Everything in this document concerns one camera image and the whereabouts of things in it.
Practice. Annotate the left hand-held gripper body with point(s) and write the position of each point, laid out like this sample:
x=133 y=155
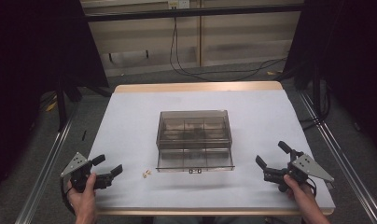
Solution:
x=75 y=166

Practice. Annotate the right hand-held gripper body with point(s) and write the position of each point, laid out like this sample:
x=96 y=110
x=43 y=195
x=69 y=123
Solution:
x=308 y=166

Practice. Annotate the person's right hand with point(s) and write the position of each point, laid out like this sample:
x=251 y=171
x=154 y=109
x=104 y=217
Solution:
x=300 y=194

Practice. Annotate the person's left hand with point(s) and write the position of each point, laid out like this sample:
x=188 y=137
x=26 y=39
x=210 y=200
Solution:
x=84 y=200

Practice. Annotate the small black floor piece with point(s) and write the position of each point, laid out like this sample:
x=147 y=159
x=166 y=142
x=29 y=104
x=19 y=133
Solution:
x=84 y=135

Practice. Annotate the white table mat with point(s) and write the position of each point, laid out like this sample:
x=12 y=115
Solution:
x=255 y=124

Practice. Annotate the black metal stand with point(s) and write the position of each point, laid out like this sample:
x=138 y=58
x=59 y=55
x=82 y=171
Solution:
x=61 y=105

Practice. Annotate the yellow floor tape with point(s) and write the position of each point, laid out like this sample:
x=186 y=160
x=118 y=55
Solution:
x=52 y=105
x=274 y=73

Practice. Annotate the smoky clear plastic compartment box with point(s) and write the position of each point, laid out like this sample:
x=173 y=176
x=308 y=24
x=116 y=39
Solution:
x=194 y=137

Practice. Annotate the wooden table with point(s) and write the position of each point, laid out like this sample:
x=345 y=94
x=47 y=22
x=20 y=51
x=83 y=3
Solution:
x=196 y=86

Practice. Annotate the black curtain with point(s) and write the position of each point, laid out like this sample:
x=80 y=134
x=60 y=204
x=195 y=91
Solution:
x=28 y=62
x=354 y=62

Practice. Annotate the black crossbar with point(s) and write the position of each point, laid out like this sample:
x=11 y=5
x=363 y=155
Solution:
x=192 y=13

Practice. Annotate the aluminium rail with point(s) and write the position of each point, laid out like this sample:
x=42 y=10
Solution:
x=342 y=155
x=43 y=174

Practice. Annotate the white wall socket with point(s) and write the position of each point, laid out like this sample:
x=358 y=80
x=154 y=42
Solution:
x=178 y=3

